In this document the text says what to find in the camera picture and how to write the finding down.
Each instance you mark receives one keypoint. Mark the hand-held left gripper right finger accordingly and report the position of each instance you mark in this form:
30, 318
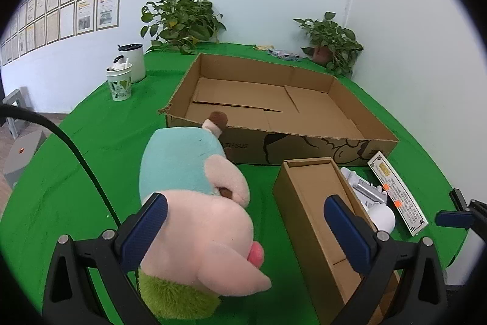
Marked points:
348, 233

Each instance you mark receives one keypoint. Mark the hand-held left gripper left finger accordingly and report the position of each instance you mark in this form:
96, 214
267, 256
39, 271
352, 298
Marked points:
142, 233

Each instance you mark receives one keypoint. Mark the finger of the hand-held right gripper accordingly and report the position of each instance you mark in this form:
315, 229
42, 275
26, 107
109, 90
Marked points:
452, 219
457, 199

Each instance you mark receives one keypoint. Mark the white handheld device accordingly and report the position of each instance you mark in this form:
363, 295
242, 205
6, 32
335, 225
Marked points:
383, 218

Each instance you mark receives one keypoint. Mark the white folding phone stand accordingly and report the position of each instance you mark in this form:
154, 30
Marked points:
361, 186

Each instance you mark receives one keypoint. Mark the small narrow cardboard box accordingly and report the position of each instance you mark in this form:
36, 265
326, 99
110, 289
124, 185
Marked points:
304, 203

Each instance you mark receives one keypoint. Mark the white labelled box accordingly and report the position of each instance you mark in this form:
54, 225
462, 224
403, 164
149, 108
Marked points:
399, 191

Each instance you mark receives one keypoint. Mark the pink and teal plush toy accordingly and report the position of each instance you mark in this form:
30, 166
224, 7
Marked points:
198, 210

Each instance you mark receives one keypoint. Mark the large cardboard box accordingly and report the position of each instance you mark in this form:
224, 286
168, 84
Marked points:
247, 111

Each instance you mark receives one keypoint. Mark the green tablecloth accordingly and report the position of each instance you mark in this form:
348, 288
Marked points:
76, 176

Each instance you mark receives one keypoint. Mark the grey box with orange dot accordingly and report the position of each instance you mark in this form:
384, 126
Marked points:
23, 153

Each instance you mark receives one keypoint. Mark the green patterned paper cup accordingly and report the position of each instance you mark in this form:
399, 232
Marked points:
121, 85

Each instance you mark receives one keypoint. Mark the white canister with black lid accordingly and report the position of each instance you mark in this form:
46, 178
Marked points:
137, 62

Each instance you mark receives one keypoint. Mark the patterned tissue pack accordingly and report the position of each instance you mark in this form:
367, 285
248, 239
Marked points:
284, 54

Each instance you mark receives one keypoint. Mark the small plant in brown pot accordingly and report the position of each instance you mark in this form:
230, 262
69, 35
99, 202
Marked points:
331, 39

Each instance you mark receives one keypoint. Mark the yellow paper item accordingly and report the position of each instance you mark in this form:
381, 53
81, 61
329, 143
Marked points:
264, 46

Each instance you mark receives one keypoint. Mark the large leafy potted plant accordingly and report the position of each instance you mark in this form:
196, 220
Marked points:
182, 20

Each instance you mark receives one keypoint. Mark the grey metal frame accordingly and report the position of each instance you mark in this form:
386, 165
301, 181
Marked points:
15, 108

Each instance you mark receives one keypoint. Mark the group of framed wall documents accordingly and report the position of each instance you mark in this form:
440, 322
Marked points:
85, 1

